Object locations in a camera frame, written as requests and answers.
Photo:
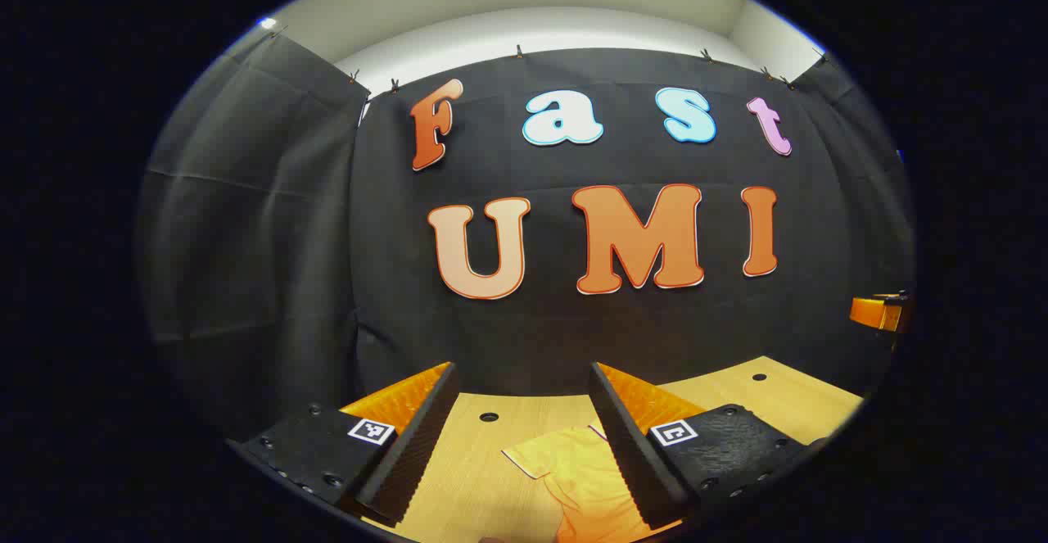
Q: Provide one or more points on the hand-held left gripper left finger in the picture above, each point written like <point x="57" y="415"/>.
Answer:
<point x="413" y="453"/>

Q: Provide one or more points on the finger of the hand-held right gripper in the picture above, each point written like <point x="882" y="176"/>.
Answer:
<point x="874" y="314"/>

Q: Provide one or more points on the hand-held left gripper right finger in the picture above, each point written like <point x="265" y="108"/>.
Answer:
<point x="630" y="453"/>

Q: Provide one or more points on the orange T-shirt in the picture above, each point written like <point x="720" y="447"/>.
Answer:
<point x="573" y="477"/>

